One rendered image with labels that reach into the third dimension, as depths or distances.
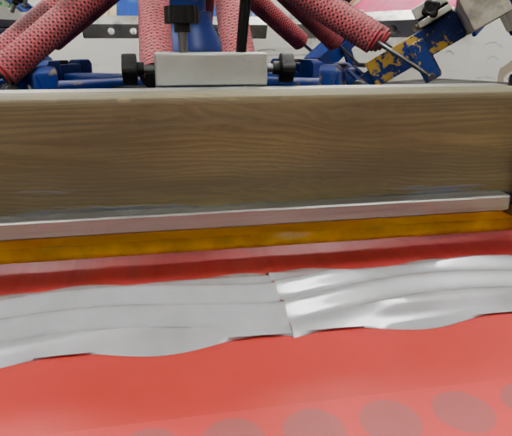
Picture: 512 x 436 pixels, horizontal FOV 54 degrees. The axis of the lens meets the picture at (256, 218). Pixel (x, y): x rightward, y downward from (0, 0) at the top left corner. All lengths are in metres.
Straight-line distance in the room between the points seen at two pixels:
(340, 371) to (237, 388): 0.04
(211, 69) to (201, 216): 0.31
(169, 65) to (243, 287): 0.35
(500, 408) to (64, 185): 0.24
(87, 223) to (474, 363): 0.21
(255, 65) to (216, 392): 0.43
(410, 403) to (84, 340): 0.14
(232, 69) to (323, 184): 0.30
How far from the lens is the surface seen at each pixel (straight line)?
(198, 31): 1.10
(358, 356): 0.24
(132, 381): 0.22
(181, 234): 0.32
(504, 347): 0.26
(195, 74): 0.58
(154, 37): 0.79
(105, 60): 4.46
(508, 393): 0.23
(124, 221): 0.29
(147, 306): 0.26
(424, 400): 0.22
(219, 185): 0.30
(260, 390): 0.21
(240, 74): 0.59
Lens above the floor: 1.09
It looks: 19 degrees down
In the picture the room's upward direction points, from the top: straight up
